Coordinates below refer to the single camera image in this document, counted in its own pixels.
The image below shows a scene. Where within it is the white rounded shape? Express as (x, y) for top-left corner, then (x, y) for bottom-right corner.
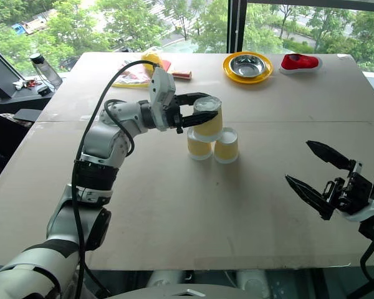
(235, 270), (274, 297)
(146, 270), (188, 289)

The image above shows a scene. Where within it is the red and white box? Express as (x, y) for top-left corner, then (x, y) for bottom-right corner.
(171, 69), (193, 82)

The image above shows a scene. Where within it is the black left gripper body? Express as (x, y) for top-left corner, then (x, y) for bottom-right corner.
(166, 94), (188, 135)

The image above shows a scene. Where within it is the yellow paper cup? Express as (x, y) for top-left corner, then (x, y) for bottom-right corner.
(214, 126), (239, 165)
(191, 96), (224, 137)
(186, 127), (213, 161)

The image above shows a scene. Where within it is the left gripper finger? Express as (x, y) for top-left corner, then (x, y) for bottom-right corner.
(176, 92), (214, 107)
(180, 112), (219, 129)

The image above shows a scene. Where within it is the bunch of keys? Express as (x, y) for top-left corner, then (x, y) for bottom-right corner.
(12, 77), (40, 92)

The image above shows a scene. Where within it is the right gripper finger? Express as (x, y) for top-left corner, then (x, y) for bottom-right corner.
(285, 174), (336, 221)
(305, 140), (358, 171)

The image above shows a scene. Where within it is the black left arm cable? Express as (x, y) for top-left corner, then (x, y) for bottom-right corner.
(70, 60), (163, 299)

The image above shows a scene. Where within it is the steel bowl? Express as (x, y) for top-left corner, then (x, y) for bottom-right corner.
(229, 54), (267, 78)

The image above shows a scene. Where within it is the dark side desk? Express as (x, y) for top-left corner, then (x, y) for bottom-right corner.
(0, 72), (70, 194)

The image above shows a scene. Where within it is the red and white plastic object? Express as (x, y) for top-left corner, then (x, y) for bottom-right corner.
(279, 53), (324, 76)

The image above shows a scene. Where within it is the clear water bottle black cap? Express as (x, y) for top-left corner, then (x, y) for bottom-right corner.
(29, 52), (64, 92)

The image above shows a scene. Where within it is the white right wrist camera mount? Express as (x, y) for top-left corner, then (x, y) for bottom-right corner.
(339, 161), (374, 223)

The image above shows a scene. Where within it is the black window frame post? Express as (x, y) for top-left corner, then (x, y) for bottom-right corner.
(227, 0), (248, 54)

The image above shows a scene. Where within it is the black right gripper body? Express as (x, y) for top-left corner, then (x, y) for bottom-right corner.
(322, 161), (374, 216)

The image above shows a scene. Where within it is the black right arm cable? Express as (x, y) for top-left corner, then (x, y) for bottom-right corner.
(359, 214), (374, 295)

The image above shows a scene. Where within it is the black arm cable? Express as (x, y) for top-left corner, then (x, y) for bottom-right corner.
(70, 60), (163, 299)
(359, 214), (374, 295)

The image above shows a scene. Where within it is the yellow plate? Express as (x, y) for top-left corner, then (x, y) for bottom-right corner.
(222, 51), (274, 85)

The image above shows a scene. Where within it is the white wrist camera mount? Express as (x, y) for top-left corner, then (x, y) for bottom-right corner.
(148, 67), (177, 132)
(339, 161), (374, 223)

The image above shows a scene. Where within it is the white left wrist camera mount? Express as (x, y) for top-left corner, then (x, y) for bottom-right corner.
(148, 67), (177, 132)

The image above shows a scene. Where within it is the yellow round object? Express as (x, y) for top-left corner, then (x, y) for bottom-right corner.
(140, 46), (165, 74)

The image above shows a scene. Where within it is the clear bag with red print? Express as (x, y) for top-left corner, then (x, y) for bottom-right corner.
(112, 57), (154, 89)

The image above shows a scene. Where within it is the grey paper sheet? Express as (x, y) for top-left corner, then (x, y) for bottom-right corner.
(13, 108), (42, 123)

